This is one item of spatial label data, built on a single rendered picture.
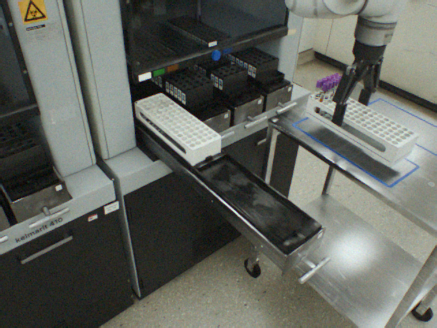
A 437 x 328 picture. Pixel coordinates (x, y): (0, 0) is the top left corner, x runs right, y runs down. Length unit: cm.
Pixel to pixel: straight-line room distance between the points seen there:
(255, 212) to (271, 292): 87
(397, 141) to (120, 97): 73
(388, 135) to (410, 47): 218
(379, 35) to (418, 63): 221
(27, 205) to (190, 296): 90
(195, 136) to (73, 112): 32
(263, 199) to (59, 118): 55
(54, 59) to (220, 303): 116
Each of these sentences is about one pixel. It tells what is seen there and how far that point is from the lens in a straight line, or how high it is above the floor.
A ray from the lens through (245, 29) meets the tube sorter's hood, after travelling 129.
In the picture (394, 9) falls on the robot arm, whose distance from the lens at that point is 99.
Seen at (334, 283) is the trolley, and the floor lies 28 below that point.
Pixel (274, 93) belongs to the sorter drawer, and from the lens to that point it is 139.
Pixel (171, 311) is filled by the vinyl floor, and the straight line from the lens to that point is 169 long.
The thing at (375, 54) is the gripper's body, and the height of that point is 110.
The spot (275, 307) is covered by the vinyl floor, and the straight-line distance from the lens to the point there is 172.
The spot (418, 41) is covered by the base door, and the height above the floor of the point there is 46.
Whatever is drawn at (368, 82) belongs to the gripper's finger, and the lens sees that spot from 113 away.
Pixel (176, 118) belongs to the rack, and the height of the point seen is 86.
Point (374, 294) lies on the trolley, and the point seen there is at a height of 28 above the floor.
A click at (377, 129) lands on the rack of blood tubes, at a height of 92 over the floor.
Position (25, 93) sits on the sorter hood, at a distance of 99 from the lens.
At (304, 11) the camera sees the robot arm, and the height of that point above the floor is 121.
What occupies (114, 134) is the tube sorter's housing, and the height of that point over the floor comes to 82.
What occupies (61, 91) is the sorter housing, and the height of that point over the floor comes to 99.
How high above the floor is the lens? 147
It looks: 40 degrees down
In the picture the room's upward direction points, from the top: 3 degrees clockwise
